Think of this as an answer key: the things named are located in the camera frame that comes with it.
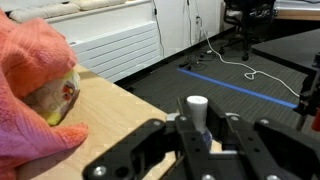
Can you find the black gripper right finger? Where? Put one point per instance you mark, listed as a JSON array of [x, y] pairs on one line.
[[246, 140]]

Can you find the orange pink towel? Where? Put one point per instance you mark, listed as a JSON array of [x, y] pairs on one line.
[[30, 56]]

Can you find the black office chair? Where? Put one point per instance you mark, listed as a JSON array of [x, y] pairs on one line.
[[248, 16]]

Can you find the beige cushion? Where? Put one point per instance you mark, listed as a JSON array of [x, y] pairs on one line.
[[40, 12], [96, 4]]

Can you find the blue nail polish bottle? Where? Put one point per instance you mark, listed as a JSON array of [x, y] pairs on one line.
[[197, 110]]

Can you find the white slatted radiator cover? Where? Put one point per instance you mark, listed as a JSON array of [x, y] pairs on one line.
[[116, 50]]

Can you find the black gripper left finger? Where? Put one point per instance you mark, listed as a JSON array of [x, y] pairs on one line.
[[190, 133]]

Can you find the black raised platform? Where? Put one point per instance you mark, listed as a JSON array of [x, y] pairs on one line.
[[290, 46]]

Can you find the blue floor tape strip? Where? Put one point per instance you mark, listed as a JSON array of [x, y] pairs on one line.
[[233, 87]]

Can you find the black metal stand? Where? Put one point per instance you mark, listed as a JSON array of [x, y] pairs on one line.
[[311, 96]]

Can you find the yellow patterned package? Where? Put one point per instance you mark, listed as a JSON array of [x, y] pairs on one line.
[[53, 96]]

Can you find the wooden desk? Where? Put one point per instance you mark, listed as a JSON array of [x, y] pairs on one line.
[[296, 14]]

